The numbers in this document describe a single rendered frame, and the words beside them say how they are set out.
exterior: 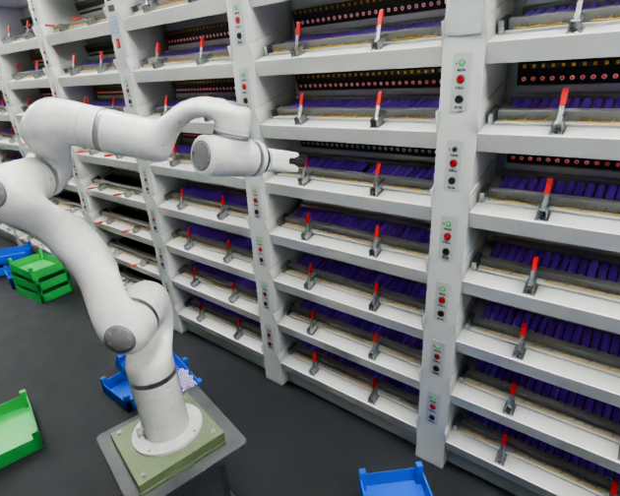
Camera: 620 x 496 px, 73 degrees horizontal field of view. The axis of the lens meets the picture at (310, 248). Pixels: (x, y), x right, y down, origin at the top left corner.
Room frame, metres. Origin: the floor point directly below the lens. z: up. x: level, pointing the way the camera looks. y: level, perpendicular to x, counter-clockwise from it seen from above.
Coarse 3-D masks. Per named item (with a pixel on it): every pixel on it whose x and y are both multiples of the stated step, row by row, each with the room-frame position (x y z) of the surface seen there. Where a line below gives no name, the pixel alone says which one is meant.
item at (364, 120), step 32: (288, 96) 1.54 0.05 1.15; (320, 96) 1.47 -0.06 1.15; (352, 96) 1.39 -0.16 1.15; (384, 96) 1.31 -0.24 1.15; (416, 96) 1.25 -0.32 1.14; (288, 128) 1.35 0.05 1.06; (320, 128) 1.27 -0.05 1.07; (352, 128) 1.20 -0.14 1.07; (384, 128) 1.14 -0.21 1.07; (416, 128) 1.09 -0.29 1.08
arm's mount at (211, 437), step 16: (192, 400) 1.01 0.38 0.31; (208, 416) 0.94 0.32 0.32; (112, 432) 0.91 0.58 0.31; (128, 432) 0.90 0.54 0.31; (208, 432) 0.87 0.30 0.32; (128, 448) 0.84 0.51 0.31; (192, 448) 0.82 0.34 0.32; (208, 448) 0.84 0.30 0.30; (128, 464) 0.79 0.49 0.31; (144, 464) 0.79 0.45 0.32; (160, 464) 0.78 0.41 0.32; (176, 464) 0.78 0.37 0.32; (192, 464) 0.81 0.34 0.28; (144, 480) 0.74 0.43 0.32; (160, 480) 0.76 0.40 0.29
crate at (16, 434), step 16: (16, 400) 1.36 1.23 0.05; (0, 416) 1.32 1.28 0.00; (16, 416) 1.32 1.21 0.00; (32, 416) 1.26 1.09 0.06; (0, 432) 1.24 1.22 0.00; (16, 432) 1.23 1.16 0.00; (32, 432) 1.15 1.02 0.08; (0, 448) 1.16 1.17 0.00; (16, 448) 1.11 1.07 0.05; (32, 448) 1.14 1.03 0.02; (0, 464) 1.08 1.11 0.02
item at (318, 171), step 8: (312, 168) 1.38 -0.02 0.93; (320, 168) 1.37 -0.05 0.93; (328, 168) 1.35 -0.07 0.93; (328, 176) 1.33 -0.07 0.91; (336, 176) 1.32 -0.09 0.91; (344, 176) 1.30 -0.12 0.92; (352, 176) 1.28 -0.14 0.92; (360, 176) 1.26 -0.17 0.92; (368, 176) 1.24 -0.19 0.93; (384, 176) 1.21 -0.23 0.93; (392, 176) 1.20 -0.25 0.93; (400, 176) 1.19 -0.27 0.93; (392, 184) 1.18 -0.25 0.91; (400, 184) 1.18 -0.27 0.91; (408, 184) 1.16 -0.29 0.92; (416, 184) 1.15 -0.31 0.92; (424, 184) 1.13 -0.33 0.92; (432, 184) 1.12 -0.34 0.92
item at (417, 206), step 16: (416, 160) 1.26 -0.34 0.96; (432, 160) 1.23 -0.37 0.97; (272, 176) 1.45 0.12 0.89; (320, 176) 1.36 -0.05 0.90; (272, 192) 1.42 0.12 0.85; (288, 192) 1.37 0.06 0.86; (304, 192) 1.32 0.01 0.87; (320, 192) 1.28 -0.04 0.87; (336, 192) 1.24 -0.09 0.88; (352, 192) 1.21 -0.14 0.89; (368, 192) 1.19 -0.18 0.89; (384, 192) 1.17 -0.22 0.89; (400, 192) 1.15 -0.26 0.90; (432, 192) 1.04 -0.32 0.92; (368, 208) 1.18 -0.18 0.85; (384, 208) 1.14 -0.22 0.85; (400, 208) 1.11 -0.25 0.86; (416, 208) 1.07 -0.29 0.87
